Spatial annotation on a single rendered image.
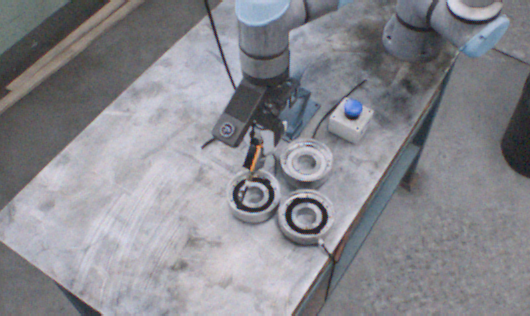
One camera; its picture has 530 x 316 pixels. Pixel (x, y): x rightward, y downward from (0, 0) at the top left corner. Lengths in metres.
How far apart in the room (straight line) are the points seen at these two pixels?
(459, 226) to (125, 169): 1.31
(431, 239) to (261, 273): 1.11
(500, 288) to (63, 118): 1.81
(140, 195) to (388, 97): 0.59
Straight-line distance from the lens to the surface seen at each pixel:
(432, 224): 2.09
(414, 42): 1.38
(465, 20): 1.21
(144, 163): 1.19
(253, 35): 0.80
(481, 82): 2.61
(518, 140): 2.23
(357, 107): 1.18
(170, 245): 1.08
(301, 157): 1.15
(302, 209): 1.08
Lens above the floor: 1.75
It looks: 57 degrees down
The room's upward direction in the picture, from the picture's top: 4 degrees clockwise
